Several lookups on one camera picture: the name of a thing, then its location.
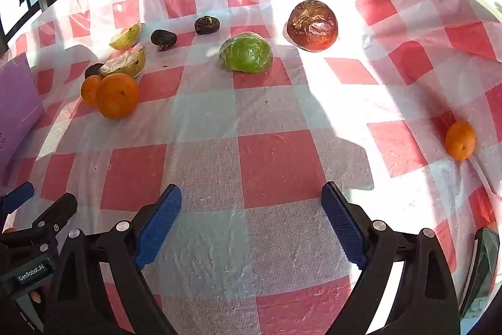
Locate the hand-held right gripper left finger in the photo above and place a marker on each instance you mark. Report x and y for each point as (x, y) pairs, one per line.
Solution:
(159, 227)

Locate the wrapped red apple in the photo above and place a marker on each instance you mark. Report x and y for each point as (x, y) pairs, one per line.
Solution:
(312, 25)

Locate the wrapped yellow pear half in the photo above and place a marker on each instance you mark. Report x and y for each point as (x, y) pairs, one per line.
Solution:
(126, 36)
(124, 62)

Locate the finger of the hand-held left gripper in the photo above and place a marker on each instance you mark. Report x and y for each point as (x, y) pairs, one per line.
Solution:
(17, 197)
(59, 211)

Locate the purple box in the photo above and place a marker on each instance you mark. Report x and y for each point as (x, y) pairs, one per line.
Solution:
(15, 119)

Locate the small dark wrinkled fruit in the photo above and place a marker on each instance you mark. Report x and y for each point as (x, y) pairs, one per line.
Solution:
(92, 69)
(206, 25)

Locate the wrapped green apple half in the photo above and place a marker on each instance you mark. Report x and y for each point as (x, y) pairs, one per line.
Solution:
(246, 54)

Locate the dark glossy object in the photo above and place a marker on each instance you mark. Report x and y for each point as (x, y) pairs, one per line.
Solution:
(483, 272)

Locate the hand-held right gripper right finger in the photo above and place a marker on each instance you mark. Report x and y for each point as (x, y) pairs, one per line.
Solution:
(345, 229)

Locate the dark wrinkled round fruit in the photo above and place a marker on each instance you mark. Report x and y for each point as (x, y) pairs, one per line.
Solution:
(163, 39)

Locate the large orange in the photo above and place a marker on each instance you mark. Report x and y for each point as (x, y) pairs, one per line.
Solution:
(117, 96)

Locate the small orange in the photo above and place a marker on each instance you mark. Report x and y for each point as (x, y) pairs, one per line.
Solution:
(89, 89)
(460, 140)

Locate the red white checkered tablecloth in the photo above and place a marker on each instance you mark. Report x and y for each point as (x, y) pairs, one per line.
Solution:
(274, 162)

